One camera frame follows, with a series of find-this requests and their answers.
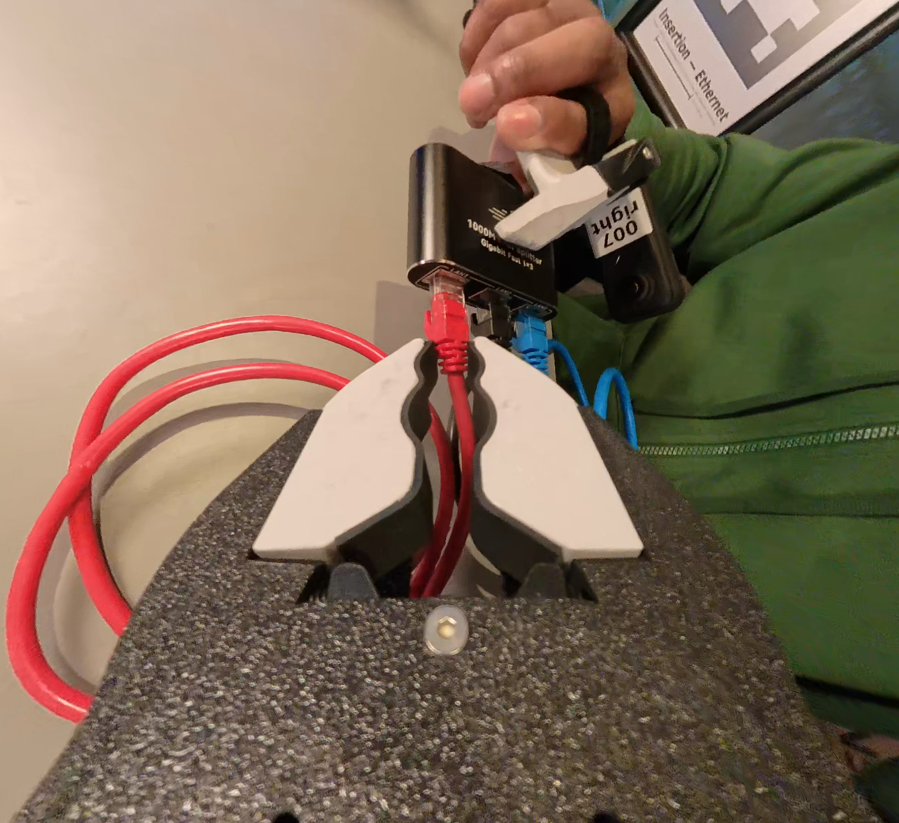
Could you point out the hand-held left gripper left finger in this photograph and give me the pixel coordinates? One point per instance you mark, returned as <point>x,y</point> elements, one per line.
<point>337,464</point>

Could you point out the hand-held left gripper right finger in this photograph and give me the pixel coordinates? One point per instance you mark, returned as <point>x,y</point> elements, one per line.
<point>555,472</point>

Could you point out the black ethernet splitter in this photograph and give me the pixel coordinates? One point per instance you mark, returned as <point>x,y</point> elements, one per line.
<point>456,205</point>

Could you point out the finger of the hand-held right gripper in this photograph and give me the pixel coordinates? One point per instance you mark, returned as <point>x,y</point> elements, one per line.
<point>555,201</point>

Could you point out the person's green jacket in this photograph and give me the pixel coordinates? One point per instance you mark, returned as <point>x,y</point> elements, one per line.
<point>772,521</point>

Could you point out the person's right forearm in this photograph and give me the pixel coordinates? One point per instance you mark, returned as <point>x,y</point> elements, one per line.
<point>772,197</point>

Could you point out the person's right hand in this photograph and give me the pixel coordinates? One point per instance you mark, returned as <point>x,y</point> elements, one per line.
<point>541,43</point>

